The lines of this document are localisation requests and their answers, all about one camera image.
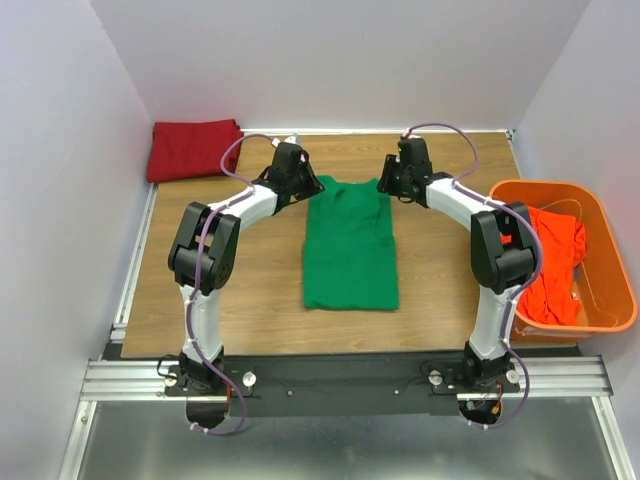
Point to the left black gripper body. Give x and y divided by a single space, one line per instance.
303 184

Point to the orange plastic bin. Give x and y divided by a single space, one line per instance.
600 283

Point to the folded red t-shirt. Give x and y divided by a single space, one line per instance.
182 151

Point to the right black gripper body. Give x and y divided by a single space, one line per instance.
400 187

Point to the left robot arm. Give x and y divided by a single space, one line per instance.
203 252

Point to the orange t-shirt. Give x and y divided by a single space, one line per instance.
549 300

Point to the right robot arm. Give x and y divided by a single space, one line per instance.
505 255

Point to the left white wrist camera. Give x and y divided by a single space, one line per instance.
293 139

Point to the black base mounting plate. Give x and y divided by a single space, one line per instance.
335 385

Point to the green t-shirt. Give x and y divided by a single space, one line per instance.
349 253

